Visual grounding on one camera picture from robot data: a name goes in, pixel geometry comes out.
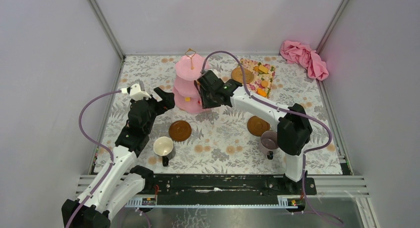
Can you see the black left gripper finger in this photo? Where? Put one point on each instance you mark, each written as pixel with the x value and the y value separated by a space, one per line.
pixel 161 93
pixel 163 106

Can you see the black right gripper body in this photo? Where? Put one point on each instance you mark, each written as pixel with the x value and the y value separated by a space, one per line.
pixel 207 100

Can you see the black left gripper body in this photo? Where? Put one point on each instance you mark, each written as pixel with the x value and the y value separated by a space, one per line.
pixel 157 102

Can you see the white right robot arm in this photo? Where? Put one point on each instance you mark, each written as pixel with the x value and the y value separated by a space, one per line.
pixel 292 124

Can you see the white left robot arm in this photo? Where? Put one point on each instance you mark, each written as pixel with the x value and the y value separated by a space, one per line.
pixel 120 179

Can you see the pink three-tier cake stand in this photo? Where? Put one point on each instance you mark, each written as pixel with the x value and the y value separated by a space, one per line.
pixel 188 70

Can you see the round woven brown coaster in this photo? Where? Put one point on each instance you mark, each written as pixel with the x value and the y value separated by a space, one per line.
pixel 237 75

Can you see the brown saucer left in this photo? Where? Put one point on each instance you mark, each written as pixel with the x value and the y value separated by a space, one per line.
pixel 180 131

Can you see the brown saucer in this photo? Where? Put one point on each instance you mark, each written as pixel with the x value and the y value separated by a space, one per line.
pixel 257 126
pixel 180 131

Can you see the orange star cookie toy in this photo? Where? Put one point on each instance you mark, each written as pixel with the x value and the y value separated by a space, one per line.
pixel 262 92

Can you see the small orange cookie toy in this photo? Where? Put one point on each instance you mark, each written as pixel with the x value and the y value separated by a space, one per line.
pixel 264 83

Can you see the floral rectangular serving tray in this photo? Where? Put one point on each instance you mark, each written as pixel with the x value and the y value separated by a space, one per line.
pixel 252 65

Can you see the round orange cookie toy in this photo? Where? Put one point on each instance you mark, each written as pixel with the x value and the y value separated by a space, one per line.
pixel 262 69

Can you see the brown saucer right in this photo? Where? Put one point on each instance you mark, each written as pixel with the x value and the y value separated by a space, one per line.
pixel 257 126

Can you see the crumpled pink cloth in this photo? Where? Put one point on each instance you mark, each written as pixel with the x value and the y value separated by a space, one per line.
pixel 297 53

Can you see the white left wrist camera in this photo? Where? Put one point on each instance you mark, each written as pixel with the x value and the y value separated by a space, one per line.
pixel 136 92

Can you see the cream mug black handle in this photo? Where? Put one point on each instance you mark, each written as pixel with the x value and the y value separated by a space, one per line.
pixel 164 148

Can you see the mauve mug black handle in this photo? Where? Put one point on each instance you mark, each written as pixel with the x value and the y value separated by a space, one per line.
pixel 268 145

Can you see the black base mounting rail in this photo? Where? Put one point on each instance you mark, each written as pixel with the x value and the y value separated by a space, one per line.
pixel 219 190

